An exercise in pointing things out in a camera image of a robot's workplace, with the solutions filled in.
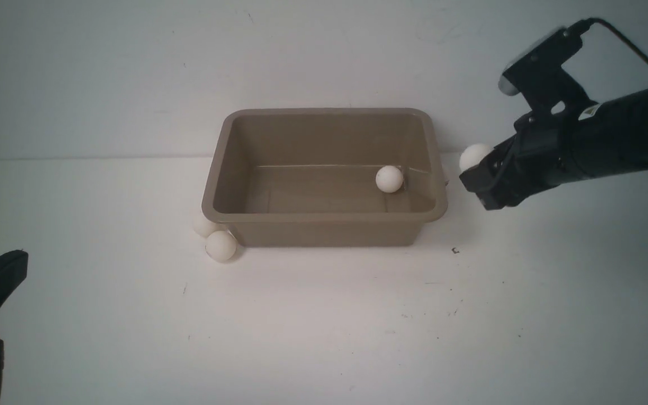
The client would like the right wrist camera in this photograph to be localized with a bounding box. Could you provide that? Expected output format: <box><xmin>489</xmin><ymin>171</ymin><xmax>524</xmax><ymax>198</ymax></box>
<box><xmin>497</xmin><ymin>20</ymin><xmax>594</xmax><ymax>117</ymax></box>

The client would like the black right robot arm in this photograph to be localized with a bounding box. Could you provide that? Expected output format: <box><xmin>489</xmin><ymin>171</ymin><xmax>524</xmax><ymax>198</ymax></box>
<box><xmin>459</xmin><ymin>89</ymin><xmax>648</xmax><ymax>210</ymax></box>

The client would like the right camera cable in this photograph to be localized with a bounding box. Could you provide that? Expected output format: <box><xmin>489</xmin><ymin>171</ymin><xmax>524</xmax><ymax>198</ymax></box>
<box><xmin>567</xmin><ymin>17</ymin><xmax>648</xmax><ymax>77</ymax></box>

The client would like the white ping-pong ball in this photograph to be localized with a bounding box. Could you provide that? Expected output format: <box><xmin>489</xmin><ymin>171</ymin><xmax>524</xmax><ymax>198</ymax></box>
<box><xmin>458</xmin><ymin>143</ymin><xmax>493</xmax><ymax>172</ymax></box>
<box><xmin>375</xmin><ymin>165</ymin><xmax>404</xmax><ymax>194</ymax></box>
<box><xmin>205</xmin><ymin>231</ymin><xmax>239</xmax><ymax>263</ymax></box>
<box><xmin>192</xmin><ymin>213</ymin><xmax>225</xmax><ymax>239</ymax></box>

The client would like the tan plastic storage bin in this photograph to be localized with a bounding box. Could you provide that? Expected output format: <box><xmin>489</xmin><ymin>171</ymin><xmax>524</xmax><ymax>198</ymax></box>
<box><xmin>201</xmin><ymin>108</ymin><xmax>448</xmax><ymax>247</ymax></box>

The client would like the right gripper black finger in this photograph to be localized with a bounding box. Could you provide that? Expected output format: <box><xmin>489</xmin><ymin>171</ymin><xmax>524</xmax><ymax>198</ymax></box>
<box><xmin>458</xmin><ymin>138</ymin><xmax>519</xmax><ymax>211</ymax></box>

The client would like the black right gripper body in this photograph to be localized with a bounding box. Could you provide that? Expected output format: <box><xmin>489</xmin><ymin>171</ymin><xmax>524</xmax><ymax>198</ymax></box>
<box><xmin>505</xmin><ymin>112</ymin><xmax>574</xmax><ymax>204</ymax></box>

